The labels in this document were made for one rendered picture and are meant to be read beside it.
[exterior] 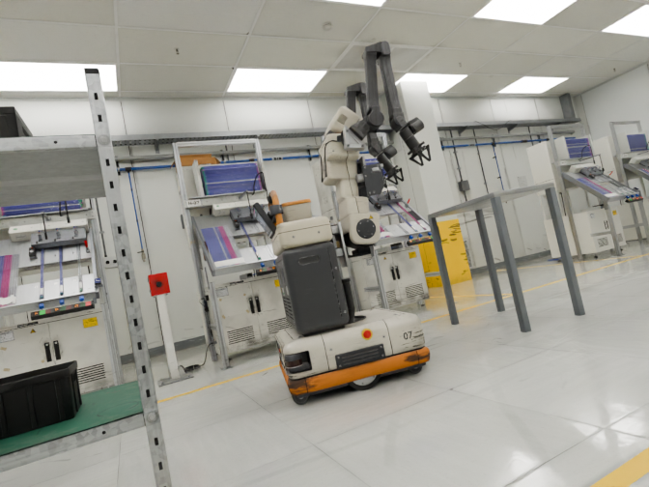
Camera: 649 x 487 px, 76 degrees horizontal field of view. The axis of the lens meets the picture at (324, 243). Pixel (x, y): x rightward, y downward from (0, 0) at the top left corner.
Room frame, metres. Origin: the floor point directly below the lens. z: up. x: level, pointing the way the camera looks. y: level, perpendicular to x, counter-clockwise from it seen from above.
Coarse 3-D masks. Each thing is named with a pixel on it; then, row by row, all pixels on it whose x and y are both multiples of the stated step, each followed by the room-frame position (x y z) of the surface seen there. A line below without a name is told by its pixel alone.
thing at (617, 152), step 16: (640, 128) 6.67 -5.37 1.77; (608, 144) 6.48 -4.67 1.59; (624, 144) 6.38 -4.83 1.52; (640, 144) 6.51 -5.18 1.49; (608, 160) 6.53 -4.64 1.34; (624, 160) 6.60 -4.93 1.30; (640, 160) 6.43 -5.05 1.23; (624, 176) 6.35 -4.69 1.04; (640, 176) 6.75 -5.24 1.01; (624, 208) 6.49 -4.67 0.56; (624, 224) 6.54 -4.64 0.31; (640, 240) 6.35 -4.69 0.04
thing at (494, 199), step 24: (504, 192) 2.37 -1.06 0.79; (528, 192) 2.52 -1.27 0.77; (552, 192) 2.48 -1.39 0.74; (432, 216) 2.95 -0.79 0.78; (480, 216) 3.10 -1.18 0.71; (504, 216) 2.36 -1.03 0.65; (552, 216) 2.50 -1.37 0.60; (504, 240) 2.34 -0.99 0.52; (576, 288) 2.48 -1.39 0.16; (456, 312) 2.98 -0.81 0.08; (576, 312) 2.50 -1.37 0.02
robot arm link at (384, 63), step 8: (384, 48) 2.02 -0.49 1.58; (384, 56) 2.04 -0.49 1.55; (384, 64) 2.05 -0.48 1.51; (384, 72) 2.05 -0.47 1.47; (392, 72) 2.05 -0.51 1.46; (384, 80) 2.05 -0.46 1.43; (392, 80) 2.05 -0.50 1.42; (384, 88) 2.07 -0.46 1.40; (392, 88) 2.05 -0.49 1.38; (392, 96) 2.05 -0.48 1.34; (392, 104) 2.04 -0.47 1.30; (400, 104) 2.05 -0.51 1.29; (392, 112) 2.04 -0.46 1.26; (400, 112) 2.04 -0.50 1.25; (392, 120) 2.06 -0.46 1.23; (392, 128) 2.09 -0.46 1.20
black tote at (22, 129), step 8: (0, 112) 0.90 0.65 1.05; (8, 112) 0.90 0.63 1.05; (16, 112) 0.93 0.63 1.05; (0, 120) 0.90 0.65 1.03; (8, 120) 0.90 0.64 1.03; (16, 120) 0.91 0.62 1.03; (0, 128) 0.90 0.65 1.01; (8, 128) 0.90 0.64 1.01; (16, 128) 0.91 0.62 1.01; (24, 128) 0.98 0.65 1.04; (0, 136) 0.90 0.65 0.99; (8, 136) 0.90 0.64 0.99; (16, 136) 0.91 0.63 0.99
